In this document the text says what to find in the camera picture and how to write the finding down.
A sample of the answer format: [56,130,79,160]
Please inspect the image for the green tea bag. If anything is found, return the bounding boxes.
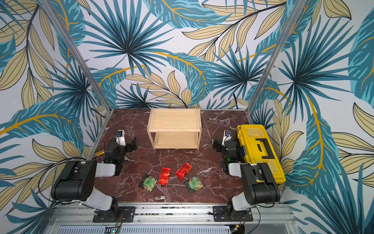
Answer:
[184,176,203,194]
[138,174,157,192]

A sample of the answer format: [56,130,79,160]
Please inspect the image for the red tea bag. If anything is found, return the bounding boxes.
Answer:
[175,162,192,180]
[158,167,171,186]

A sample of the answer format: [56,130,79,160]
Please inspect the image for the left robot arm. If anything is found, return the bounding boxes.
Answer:
[51,137,137,212]

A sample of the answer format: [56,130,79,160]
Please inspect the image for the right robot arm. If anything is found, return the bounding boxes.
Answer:
[212,139,281,216]

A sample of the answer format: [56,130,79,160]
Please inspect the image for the wooden two-tier shelf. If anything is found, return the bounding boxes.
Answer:
[147,108,202,149]

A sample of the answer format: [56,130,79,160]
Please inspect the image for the yellow utility knife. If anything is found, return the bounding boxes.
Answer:
[94,150,105,157]

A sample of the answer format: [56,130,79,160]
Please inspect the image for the yellow black toolbox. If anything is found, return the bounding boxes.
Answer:
[236,124,286,184]

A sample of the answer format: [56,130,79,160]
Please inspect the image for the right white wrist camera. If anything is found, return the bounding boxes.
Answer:
[222,130,232,146]

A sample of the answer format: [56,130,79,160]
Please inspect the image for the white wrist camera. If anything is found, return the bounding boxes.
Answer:
[222,130,232,146]
[116,130,126,146]

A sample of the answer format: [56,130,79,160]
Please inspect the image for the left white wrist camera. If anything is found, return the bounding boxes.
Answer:
[116,130,126,146]

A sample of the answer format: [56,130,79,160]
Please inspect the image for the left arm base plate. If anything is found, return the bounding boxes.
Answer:
[93,206,135,223]

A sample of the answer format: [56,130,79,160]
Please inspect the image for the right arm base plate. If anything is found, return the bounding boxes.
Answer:
[213,206,253,222]

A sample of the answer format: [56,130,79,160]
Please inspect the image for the aluminium front rail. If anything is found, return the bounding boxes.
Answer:
[44,202,301,234]

